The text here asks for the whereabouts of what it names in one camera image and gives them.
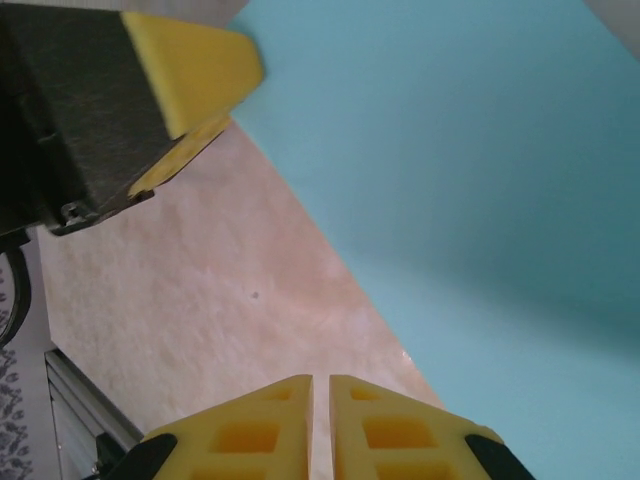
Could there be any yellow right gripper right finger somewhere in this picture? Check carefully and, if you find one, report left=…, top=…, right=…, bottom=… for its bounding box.
left=328, top=373, right=534, bottom=480

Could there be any thin black left gripper cable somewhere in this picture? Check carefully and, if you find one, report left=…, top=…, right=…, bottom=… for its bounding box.
left=0, top=239, right=34, bottom=349

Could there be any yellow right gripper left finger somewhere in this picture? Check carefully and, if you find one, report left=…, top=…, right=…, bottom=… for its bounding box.
left=114, top=373, right=315, bottom=480

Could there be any aluminium side rail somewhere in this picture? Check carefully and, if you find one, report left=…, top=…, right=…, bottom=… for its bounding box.
left=43, top=348, right=146, bottom=480

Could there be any teal cloth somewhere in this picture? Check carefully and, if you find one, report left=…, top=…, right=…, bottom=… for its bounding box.
left=227, top=0, right=640, bottom=480

